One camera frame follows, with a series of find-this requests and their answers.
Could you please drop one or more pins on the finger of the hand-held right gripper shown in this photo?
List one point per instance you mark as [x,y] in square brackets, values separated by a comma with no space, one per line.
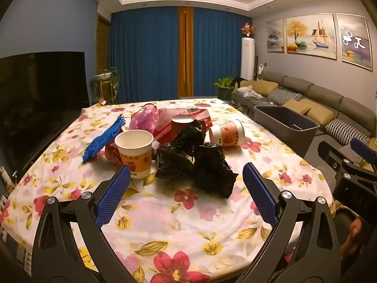
[363,151]
[330,153]

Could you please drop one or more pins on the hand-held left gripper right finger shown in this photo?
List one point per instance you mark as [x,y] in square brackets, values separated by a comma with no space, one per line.
[260,191]

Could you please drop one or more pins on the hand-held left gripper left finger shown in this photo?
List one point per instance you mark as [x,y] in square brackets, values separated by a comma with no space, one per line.
[113,191]

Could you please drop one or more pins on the red snack wrapper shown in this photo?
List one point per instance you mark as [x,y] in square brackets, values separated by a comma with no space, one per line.
[113,154]

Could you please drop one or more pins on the printed paper cup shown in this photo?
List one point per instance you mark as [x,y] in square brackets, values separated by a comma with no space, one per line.
[134,156]
[226,134]

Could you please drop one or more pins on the black plastic bag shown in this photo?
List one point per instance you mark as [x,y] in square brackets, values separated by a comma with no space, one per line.
[213,168]
[179,156]

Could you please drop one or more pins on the blue mesh scrubber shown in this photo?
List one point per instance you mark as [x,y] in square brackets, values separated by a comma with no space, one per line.
[101,140]

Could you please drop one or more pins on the grey plastic bin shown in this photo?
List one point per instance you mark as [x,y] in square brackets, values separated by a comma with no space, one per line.
[282,126]

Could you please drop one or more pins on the large pink plastic bag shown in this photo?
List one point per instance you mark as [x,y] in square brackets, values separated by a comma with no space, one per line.
[144,119]

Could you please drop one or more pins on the red and white plastic bag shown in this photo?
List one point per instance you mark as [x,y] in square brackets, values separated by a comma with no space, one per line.
[165,122]

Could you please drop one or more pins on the red paper cup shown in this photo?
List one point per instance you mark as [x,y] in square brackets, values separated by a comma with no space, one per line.
[181,129]

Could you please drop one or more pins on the person's right hand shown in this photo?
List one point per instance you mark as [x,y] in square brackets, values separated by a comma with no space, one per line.
[355,233]

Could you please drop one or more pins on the black and white patterned cushion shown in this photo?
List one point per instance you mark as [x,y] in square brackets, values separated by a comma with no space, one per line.
[282,95]
[344,128]

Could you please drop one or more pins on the yellow cushion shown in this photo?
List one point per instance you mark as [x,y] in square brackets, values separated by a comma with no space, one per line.
[318,113]
[260,87]
[296,105]

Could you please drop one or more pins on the grey sectional sofa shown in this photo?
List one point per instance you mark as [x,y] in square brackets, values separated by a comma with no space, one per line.
[332,94]

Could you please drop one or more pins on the floral tablecloth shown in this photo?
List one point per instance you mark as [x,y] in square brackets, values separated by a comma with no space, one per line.
[176,221]

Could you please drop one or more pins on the orange tissue box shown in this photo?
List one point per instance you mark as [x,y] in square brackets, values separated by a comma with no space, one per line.
[102,101]

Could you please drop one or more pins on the white crumpled cloth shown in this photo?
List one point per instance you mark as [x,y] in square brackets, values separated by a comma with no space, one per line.
[249,90]

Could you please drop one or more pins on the wooden plant stand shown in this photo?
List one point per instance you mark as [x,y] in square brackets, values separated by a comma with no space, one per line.
[101,90]

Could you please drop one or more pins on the purple sky painting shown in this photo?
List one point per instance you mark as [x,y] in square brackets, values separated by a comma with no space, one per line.
[355,41]

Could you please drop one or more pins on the dark clothing item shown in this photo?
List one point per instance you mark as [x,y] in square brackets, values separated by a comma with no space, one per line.
[238,80]

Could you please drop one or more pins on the green potted plant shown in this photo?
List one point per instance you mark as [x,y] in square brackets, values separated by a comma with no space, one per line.
[223,84]

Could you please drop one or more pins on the trailing plant in white pot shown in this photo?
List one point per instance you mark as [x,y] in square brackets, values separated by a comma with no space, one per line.
[103,76]

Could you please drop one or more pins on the sailboat and tree painting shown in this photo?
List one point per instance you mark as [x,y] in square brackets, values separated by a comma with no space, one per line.
[310,37]

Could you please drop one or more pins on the black flat television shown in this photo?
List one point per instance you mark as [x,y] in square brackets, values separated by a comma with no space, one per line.
[38,100]

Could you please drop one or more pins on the white standing air conditioner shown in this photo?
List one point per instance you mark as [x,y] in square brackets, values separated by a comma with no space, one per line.
[248,59]

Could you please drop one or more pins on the small grey landscape painting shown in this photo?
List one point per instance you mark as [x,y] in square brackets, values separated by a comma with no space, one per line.
[275,37]

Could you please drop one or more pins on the blue curtain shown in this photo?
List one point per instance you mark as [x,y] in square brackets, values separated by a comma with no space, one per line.
[144,56]
[221,50]

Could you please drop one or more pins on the artificial flower bouquet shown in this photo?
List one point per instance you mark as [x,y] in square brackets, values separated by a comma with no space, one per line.
[248,29]

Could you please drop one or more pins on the orange curtain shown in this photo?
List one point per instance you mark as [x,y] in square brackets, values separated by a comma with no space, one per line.
[185,50]

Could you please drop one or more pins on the brown wooden wall panel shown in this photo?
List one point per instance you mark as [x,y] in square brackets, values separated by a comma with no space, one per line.
[103,47]

